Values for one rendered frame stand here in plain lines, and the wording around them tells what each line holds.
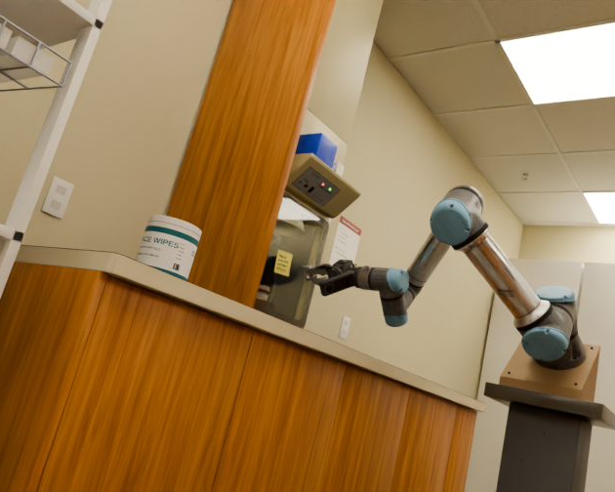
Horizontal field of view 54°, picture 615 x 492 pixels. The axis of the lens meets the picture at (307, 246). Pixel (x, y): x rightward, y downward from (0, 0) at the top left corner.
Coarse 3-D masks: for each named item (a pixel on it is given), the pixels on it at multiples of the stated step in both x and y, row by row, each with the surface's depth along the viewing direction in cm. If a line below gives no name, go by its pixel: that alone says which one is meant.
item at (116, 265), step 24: (48, 264) 128; (72, 264) 122; (96, 264) 118; (120, 264) 116; (144, 264) 120; (144, 288) 126; (168, 288) 125; (192, 288) 130; (216, 312) 138; (240, 312) 142; (264, 312) 149; (288, 336) 157; (312, 336) 165; (360, 360) 185; (408, 384) 211; (432, 384) 226; (480, 408) 265
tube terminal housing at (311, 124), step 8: (304, 120) 207; (312, 120) 210; (304, 128) 207; (312, 128) 211; (320, 128) 214; (328, 128) 218; (328, 136) 218; (336, 136) 222; (336, 144) 222; (344, 144) 226; (336, 152) 222; (344, 152) 226; (336, 160) 222; (288, 192) 201; (304, 200) 208; (312, 208) 212; (320, 216) 216
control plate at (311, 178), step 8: (304, 176) 197; (312, 176) 199; (320, 176) 200; (296, 184) 198; (304, 184) 200; (312, 184) 202; (320, 184) 203; (328, 184) 205; (304, 192) 203; (312, 192) 204; (320, 192) 206; (328, 192) 208; (336, 192) 209; (320, 200) 209; (328, 200) 210
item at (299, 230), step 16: (288, 208) 200; (304, 208) 207; (288, 224) 200; (304, 224) 207; (320, 224) 214; (272, 240) 194; (288, 240) 201; (304, 240) 207; (320, 240) 215; (272, 256) 195; (304, 256) 208; (320, 256) 215; (272, 272) 195; (304, 272) 208; (272, 288) 195; (288, 288) 202; (304, 288) 208; (256, 304) 189; (272, 304) 196; (288, 304) 202; (304, 304) 209; (288, 320) 202; (304, 320) 209
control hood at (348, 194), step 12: (300, 156) 195; (312, 156) 193; (300, 168) 194; (312, 168) 196; (324, 168) 198; (288, 180) 196; (336, 180) 205; (300, 192) 202; (348, 192) 212; (360, 192) 215; (312, 204) 210; (336, 204) 214; (348, 204) 217; (336, 216) 218
